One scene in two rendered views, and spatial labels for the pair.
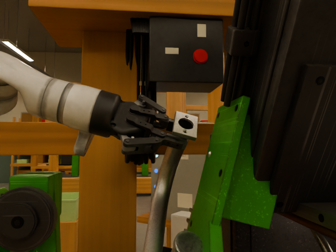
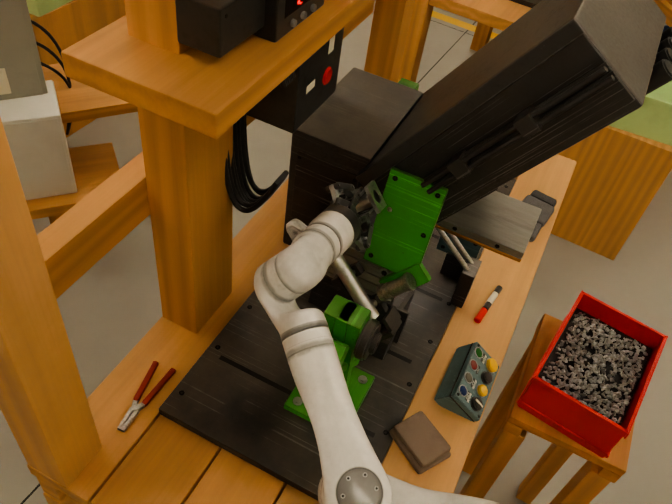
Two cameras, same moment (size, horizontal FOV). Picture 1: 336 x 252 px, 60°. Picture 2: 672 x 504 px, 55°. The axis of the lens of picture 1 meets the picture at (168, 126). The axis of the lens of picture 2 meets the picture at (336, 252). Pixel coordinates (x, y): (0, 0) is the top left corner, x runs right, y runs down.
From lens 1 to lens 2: 1.16 m
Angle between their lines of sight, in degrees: 76
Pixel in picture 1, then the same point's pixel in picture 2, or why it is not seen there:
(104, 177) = (210, 235)
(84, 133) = not seen: hidden behind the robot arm
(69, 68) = not seen: outside the picture
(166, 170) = not seen: hidden behind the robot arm
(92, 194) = (202, 258)
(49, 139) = (111, 230)
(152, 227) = (348, 273)
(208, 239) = (422, 274)
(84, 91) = (347, 231)
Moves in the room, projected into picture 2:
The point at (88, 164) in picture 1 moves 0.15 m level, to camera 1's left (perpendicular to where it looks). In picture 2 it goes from (198, 234) to (139, 283)
